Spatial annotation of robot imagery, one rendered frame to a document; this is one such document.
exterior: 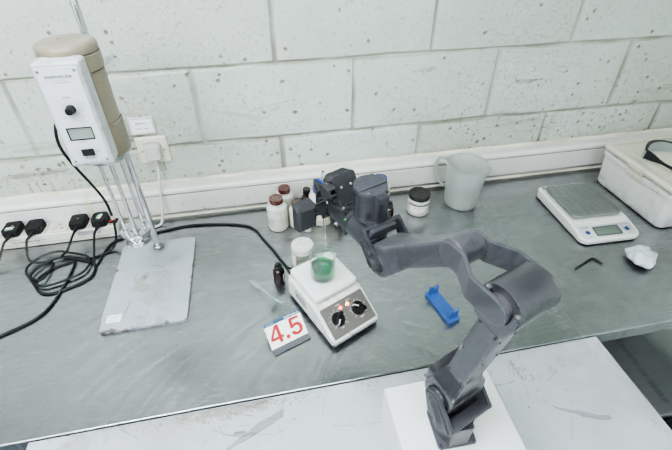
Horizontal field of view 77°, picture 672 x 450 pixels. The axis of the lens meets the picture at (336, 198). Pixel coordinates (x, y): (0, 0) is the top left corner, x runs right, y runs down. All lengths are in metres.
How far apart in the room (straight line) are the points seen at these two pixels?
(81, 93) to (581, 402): 1.11
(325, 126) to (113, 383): 0.85
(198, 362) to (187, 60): 0.74
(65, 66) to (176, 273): 0.59
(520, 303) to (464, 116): 1.03
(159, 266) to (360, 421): 0.66
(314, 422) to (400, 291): 0.39
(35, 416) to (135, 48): 0.84
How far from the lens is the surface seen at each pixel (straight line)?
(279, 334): 1.01
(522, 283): 0.49
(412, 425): 0.81
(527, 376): 1.05
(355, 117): 1.31
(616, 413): 1.08
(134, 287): 1.21
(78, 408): 1.07
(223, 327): 1.07
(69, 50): 0.88
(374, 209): 0.68
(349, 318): 1.00
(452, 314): 1.06
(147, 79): 1.24
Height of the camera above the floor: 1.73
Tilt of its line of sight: 37 degrees down
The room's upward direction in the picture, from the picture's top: straight up
